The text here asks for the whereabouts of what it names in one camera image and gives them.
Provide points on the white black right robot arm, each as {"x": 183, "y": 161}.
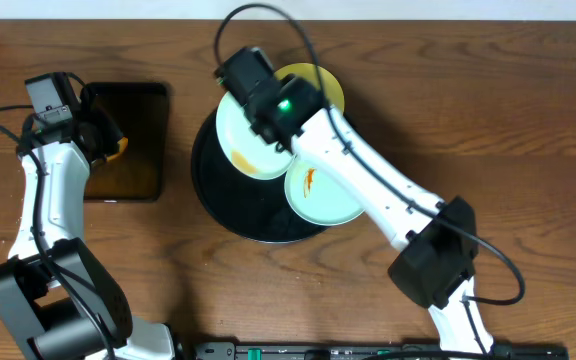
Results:
{"x": 436, "y": 240}

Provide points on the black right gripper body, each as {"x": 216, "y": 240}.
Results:
{"x": 257, "y": 119}

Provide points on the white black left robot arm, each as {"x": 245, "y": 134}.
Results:
{"x": 57, "y": 300}

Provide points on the light green plate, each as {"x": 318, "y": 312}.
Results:
{"x": 245, "y": 150}
{"x": 317, "y": 198}

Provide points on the orange sponge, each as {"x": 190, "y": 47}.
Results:
{"x": 117, "y": 150}

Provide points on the black round tray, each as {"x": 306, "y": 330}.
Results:
{"x": 254, "y": 209}

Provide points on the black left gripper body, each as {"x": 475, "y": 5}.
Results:
{"x": 101, "y": 138}

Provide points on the yellow plate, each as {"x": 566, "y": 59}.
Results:
{"x": 332, "y": 87}

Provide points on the black rectangular water tray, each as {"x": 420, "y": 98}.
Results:
{"x": 141, "y": 111}

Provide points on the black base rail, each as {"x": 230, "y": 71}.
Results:
{"x": 231, "y": 351}

